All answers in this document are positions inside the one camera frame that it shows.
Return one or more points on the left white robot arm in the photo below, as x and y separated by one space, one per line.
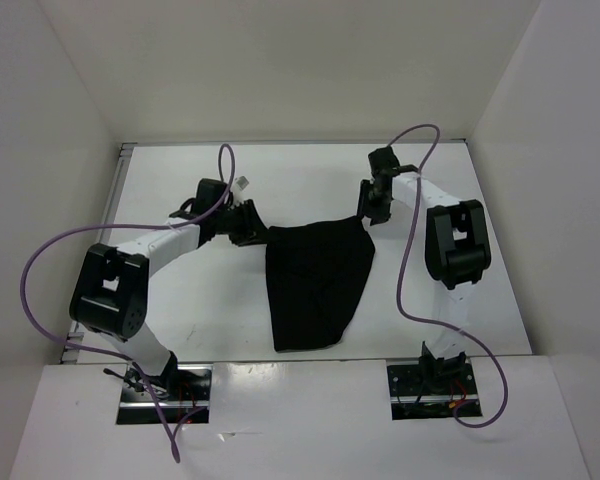
111 294

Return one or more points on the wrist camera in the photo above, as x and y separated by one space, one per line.
209 191
384 162

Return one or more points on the base mounting plate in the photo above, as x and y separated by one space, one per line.
189 401
411 398

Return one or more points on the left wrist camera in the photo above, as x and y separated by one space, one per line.
209 191

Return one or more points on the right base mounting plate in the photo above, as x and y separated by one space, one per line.
411 398

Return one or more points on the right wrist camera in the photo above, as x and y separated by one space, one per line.
384 162

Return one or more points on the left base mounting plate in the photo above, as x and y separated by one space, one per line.
189 401

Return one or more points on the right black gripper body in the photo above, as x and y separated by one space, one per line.
373 204

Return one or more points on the black skirt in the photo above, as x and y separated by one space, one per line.
315 277

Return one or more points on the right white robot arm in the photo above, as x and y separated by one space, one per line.
456 254

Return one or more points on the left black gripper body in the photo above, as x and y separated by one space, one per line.
238 222

